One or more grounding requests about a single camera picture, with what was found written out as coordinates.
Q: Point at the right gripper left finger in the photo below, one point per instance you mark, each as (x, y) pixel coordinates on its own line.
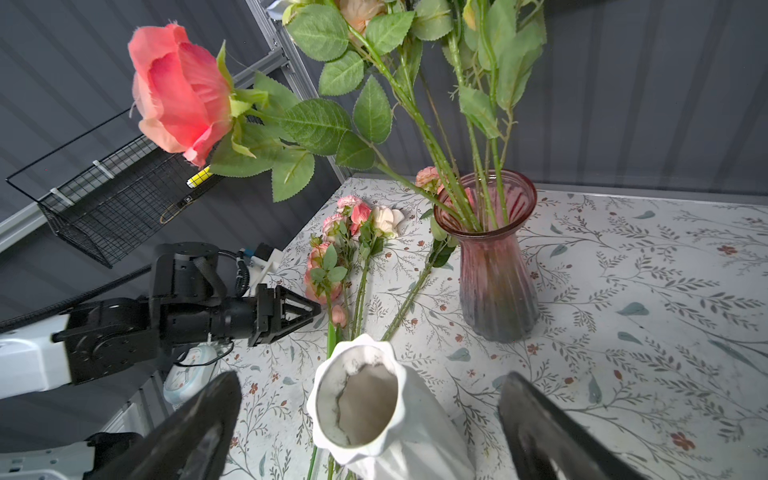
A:
(193, 443)

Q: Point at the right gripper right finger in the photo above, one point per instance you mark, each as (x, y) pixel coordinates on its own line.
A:
(543, 440)

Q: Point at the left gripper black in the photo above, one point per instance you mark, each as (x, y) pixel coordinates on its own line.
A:
(253, 318)

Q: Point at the bundle of artificial flowers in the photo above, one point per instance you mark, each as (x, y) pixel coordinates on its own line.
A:
(350, 239)

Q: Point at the white ribbed ceramic vase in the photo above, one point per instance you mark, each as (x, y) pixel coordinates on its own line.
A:
(378, 418)

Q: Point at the coral red rose stem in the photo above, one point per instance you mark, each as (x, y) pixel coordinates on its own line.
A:
(189, 104)

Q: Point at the pale blue white rose stem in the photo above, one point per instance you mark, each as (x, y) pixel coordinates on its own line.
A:
(371, 46)

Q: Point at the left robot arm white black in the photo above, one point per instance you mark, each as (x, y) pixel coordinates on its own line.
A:
(89, 337)

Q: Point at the pink glass vase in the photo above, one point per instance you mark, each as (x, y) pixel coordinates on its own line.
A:
(497, 295)

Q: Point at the small white clock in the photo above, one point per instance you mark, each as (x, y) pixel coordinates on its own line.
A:
(196, 370)

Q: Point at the yellow marker in black basket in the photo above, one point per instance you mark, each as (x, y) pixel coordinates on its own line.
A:
(199, 178)

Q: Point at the floral patterned table mat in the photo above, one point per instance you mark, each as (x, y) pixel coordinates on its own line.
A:
(653, 335)

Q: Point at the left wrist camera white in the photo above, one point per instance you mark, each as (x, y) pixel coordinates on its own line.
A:
(261, 261)

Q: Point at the black wire basket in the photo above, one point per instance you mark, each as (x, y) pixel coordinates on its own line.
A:
(108, 190)

